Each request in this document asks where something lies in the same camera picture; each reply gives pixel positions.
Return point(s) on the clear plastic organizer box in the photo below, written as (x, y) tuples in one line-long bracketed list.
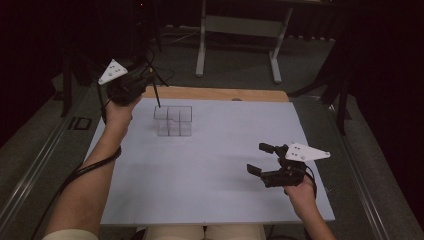
[(173, 128)]

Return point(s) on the white board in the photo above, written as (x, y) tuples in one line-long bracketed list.
[(206, 173)]

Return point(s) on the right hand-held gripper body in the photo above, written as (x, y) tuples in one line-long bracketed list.
[(286, 176)]

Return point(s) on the black pen with orange tip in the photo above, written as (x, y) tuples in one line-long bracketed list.
[(156, 96)]

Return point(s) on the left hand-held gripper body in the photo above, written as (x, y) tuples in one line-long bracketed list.
[(125, 90)]

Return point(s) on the black tripod legs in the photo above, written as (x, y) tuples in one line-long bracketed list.
[(341, 100)]

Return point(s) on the person's right hand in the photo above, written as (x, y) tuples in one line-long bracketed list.
[(303, 200)]

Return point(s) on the white metal stand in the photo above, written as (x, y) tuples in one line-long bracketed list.
[(240, 26)]

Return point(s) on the black metal stand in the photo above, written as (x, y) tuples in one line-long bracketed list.
[(66, 90)]

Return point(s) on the wooden table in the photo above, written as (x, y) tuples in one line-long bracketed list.
[(216, 94)]

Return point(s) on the metal floor rail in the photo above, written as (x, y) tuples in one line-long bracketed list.
[(40, 156), (356, 173)]

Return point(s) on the person's left hand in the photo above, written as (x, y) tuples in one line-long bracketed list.
[(119, 116)]

